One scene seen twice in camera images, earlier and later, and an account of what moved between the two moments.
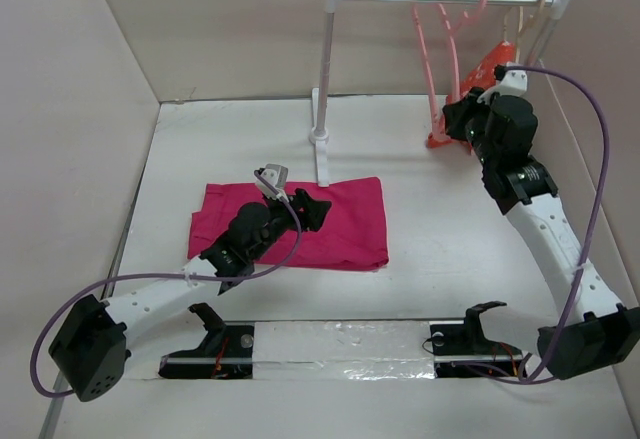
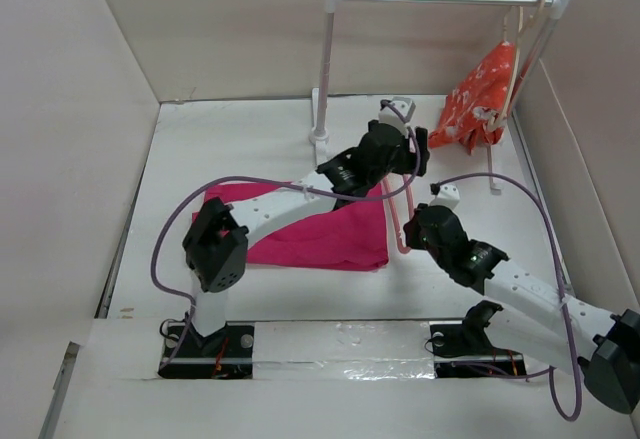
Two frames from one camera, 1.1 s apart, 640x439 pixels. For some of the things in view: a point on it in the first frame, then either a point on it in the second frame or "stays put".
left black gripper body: x=280 y=219 to x=401 y=162
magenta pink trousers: x=352 y=235 stays put
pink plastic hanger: x=438 y=139 to x=402 y=248
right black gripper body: x=469 y=124 to x=417 y=240
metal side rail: x=54 y=409 stays put
